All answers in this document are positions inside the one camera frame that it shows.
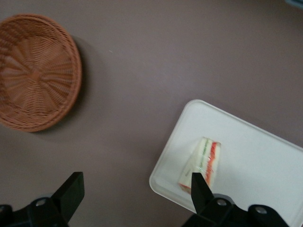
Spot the round brown wicker basket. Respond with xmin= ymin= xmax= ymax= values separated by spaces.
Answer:
xmin=0 ymin=13 xmax=83 ymax=133

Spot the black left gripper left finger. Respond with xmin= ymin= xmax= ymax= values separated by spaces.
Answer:
xmin=0 ymin=172 xmax=85 ymax=227

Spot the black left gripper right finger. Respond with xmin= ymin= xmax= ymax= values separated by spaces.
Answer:
xmin=181 ymin=172 xmax=289 ymax=227

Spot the white rectangular plastic tray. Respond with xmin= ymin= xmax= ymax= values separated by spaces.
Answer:
xmin=149 ymin=99 xmax=303 ymax=227

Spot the triangle sandwich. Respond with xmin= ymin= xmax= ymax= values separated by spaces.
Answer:
xmin=178 ymin=136 xmax=223 ymax=195

